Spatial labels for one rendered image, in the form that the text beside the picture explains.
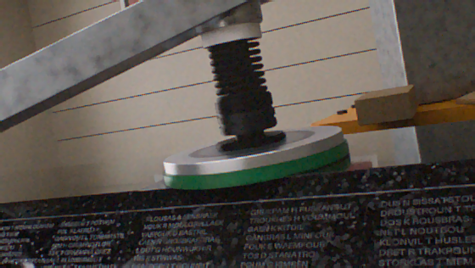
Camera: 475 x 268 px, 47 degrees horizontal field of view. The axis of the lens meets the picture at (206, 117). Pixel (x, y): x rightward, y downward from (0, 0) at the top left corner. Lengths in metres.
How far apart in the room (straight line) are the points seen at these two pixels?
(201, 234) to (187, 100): 7.42
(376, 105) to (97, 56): 0.63
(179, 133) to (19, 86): 7.55
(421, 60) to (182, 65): 6.80
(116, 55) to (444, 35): 0.88
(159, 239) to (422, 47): 0.86
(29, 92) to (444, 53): 0.95
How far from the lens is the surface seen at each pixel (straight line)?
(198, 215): 0.58
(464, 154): 0.54
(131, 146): 8.72
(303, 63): 7.17
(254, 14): 0.62
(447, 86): 1.31
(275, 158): 0.55
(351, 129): 1.21
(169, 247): 0.58
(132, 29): 0.59
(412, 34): 1.29
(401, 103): 1.07
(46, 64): 0.60
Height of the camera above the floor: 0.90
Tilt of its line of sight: 3 degrees down
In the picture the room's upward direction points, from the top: 11 degrees counter-clockwise
